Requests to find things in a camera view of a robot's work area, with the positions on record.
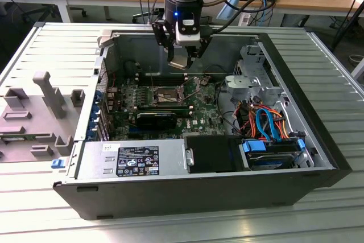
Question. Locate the blue disk carrier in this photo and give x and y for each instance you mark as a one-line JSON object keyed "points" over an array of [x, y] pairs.
{"points": [[254, 146]]}

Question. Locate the green RAM stick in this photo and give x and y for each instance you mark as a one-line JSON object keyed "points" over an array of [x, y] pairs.
{"points": [[17, 138]]}

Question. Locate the grey parts rack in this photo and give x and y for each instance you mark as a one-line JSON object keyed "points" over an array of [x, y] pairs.
{"points": [[42, 129]]}

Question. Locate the green motherboard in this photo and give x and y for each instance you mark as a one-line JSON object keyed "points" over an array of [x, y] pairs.
{"points": [[204, 112]]}

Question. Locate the black graphics card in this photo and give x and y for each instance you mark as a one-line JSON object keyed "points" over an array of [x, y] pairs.
{"points": [[155, 122]]}

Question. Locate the grey power supply unit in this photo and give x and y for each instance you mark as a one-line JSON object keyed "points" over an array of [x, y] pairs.
{"points": [[94, 160]]}

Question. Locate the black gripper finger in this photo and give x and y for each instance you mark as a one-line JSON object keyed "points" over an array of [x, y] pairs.
{"points": [[203, 45], [170, 52]]}

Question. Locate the silver hard disk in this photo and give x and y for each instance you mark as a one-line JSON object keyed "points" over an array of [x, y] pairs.
{"points": [[267, 163]]}

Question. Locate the blue expansion slot latches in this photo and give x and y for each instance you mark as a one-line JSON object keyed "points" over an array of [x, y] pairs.
{"points": [[97, 97]]}

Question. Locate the white power strip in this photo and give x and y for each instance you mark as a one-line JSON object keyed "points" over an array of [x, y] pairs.
{"points": [[244, 18]]}

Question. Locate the silver drive cage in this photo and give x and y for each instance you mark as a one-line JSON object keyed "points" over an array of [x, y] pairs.
{"points": [[241, 82]]}

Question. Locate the small blue case latch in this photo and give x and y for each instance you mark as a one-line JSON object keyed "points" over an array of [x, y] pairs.
{"points": [[58, 164]]}

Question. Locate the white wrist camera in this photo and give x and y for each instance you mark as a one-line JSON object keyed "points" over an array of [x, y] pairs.
{"points": [[187, 38]]}

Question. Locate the silver CPU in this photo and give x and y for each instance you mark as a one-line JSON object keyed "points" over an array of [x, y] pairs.
{"points": [[179, 62]]}

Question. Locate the black tripod stand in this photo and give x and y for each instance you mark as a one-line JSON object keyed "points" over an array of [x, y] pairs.
{"points": [[344, 31]]}

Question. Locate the black RAM slot bank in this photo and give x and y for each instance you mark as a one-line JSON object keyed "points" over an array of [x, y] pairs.
{"points": [[165, 79], [162, 109]]}

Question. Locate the black open PC case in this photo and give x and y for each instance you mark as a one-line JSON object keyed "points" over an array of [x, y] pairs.
{"points": [[170, 197]]}

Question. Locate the CPU socket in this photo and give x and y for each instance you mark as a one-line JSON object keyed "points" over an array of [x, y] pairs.
{"points": [[167, 100]]}

